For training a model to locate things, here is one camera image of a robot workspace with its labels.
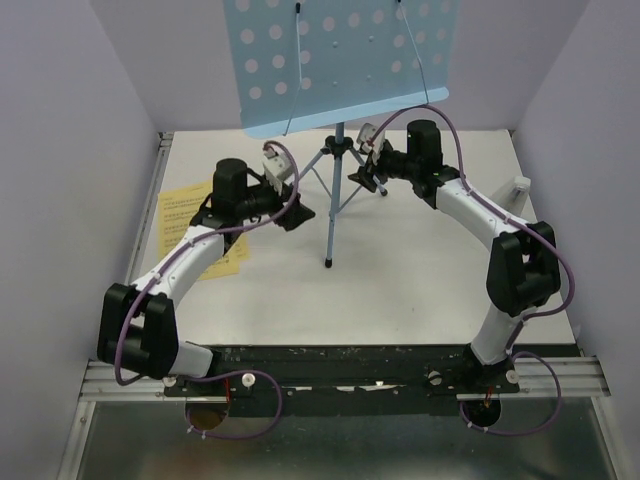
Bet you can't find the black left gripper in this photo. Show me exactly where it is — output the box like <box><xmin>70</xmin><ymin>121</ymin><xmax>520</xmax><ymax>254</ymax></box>
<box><xmin>238</xmin><ymin>179</ymin><xmax>317</xmax><ymax>234</ymax></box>

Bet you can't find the yellow sheet music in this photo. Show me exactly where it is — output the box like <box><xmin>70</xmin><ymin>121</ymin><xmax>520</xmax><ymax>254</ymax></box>
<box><xmin>157</xmin><ymin>181</ymin><xmax>250</xmax><ymax>263</ymax></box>
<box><xmin>198</xmin><ymin>235</ymin><xmax>246</xmax><ymax>281</ymax></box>

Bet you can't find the light blue music stand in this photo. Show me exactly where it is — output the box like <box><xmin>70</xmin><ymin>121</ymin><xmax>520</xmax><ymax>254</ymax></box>
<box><xmin>219</xmin><ymin>0</ymin><xmax>462</xmax><ymax>270</ymax></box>

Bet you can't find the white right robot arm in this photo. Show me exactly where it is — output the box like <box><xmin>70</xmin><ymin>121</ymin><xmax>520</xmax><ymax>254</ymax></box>
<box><xmin>349</xmin><ymin>120</ymin><xmax>560</xmax><ymax>392</ymax></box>

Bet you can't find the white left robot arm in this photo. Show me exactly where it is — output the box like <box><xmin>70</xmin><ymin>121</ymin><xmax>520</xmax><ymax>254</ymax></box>
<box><xmin>97</xmin><ymin>147</ymin><xmax>315</xmax><ymax>395</ymax></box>

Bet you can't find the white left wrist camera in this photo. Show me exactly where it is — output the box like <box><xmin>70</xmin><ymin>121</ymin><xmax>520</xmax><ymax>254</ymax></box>
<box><xmin>262</xmin><ymin>146</ymin><xmax>294</xmax><ymax>194</ymax></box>

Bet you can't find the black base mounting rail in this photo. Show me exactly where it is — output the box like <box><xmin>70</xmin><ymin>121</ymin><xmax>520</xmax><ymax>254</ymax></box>
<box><xmin>164</xmin><ymin>342</ymin><xmax>554</xmax><ymax>419</ymax></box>

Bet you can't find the aluminium frame rail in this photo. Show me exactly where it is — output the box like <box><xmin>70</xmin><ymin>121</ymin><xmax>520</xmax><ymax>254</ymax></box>
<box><xmin>54</xmin><ymin>130</ymin><xmax>175</xmax><ymax>480</ymax></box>

